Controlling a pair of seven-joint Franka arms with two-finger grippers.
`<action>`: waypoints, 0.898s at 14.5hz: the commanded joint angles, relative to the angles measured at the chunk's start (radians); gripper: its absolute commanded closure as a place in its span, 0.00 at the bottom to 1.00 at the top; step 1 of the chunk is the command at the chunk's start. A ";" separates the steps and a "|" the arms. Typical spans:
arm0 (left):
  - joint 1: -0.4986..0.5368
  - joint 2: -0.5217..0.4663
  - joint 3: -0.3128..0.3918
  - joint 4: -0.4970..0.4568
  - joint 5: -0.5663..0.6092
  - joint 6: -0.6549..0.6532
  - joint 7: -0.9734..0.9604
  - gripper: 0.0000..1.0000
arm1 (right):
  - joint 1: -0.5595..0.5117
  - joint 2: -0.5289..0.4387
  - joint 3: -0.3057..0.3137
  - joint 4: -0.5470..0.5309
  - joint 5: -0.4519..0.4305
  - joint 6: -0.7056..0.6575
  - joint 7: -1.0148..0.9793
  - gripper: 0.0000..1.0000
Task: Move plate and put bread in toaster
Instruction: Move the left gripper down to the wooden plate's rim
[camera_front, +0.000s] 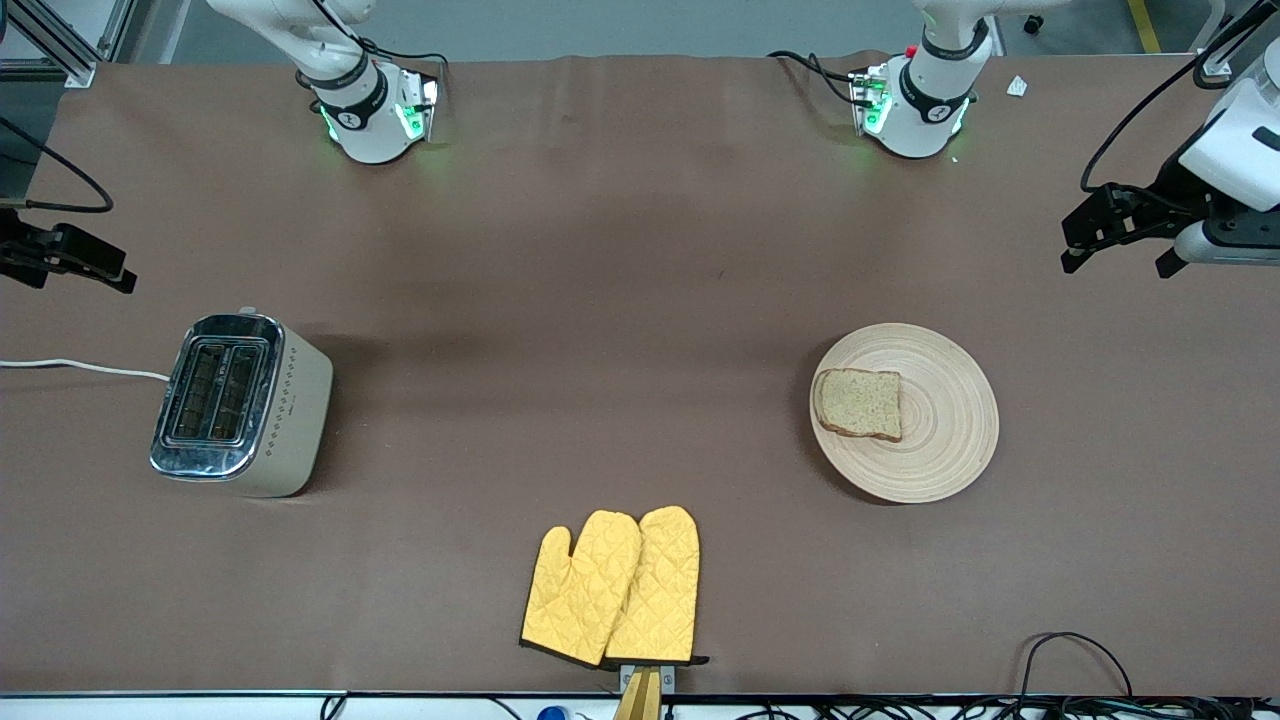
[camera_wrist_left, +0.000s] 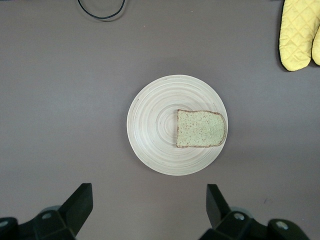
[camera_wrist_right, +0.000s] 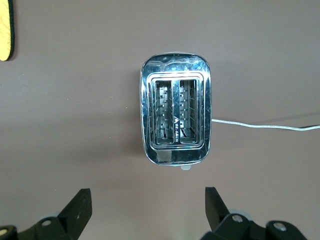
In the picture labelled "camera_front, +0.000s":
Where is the round wooden plate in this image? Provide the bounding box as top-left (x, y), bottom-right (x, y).
top-left (809, 323), bottom-right (1000, 504)

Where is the slice of brown bread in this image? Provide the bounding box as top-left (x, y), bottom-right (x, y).
top-left (813, 368), bottom-right (903, 443)

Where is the beige chrome two-slot toaster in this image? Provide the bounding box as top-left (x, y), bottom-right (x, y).
top-left (150, 308), bottom-right (334, 498)

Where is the brown table cover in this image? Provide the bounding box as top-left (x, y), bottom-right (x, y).
top-left (0, 50), bottom-right (1280, 696)

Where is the yellow quilted oven mitt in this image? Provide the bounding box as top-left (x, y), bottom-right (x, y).
top-left (604, 505), bottom-right (711, 667)
top-left (520, 511), bottom-right (643, 668)

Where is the white toaster power cord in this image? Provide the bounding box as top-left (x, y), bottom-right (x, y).
top-left (0, 359), bottom-right (171, 382)

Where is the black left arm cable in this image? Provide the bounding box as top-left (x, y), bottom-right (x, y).
top-left (1080, 0), bottom-right (1279, 191)

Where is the aluminium frame post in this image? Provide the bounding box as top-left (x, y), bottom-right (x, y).
top-left (5, 0), bottom-right (136, 89)
top-left (1195, 0), bottom-right (1280, 81)

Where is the black left base cable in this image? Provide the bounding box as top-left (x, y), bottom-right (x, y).
top-left (768, 50), bottom-right (863, 106)

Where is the black base cable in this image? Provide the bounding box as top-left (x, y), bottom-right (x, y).
top-left (768, 50), bottom-right (863, 106)
top-left (355, 35), bottom-right (449, 101)

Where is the black right base cable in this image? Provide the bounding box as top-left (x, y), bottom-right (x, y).
top-left (355, 35), bottom-right (449, 101)

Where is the black looped cable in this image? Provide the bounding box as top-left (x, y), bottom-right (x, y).
top-left (1015, 632), bottom-right (1136, 701)

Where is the black cable bundle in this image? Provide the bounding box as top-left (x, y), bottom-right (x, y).
top-left (670, 695), bottom-right (1280, 720)

